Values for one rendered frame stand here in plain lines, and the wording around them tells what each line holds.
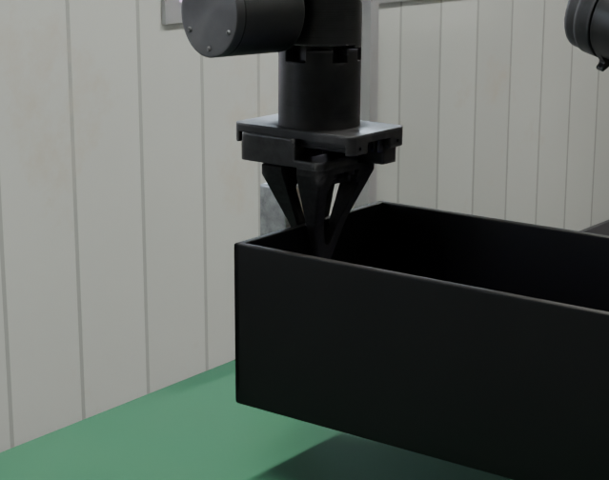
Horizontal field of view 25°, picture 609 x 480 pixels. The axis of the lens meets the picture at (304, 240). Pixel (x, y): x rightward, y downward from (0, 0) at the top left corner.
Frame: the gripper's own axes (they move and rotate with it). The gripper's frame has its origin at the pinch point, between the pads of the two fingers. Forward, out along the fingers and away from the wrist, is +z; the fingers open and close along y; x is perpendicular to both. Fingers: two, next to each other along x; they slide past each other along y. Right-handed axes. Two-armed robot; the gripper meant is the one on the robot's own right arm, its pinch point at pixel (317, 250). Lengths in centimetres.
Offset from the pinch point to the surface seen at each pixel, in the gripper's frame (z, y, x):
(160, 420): 14.9, -12.5, -3.2
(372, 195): 59, -167, 252
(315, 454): 14.8, 1.1, -1.4
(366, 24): 9, -169, 250
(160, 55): 12, -174, 170
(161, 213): 51, -174, 169
